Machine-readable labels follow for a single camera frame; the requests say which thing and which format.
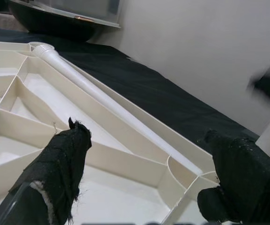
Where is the large black basin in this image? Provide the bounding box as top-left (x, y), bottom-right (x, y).
top-left (7, 0), bottom-right (102, 43)

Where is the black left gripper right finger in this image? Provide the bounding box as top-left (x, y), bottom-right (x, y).
top-left (197, 130), bottom-right (270, 225)

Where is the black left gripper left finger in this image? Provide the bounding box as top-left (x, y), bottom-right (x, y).
top-left (7, 116), bottom-right (93, 225)

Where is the black tablecloth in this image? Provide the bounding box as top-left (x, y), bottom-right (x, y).
top-left (0, 27), bottom-right (261, 150)

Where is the white plastic children table top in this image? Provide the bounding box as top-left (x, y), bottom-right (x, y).
top-left (0, 40), bottom-right (222, 225)

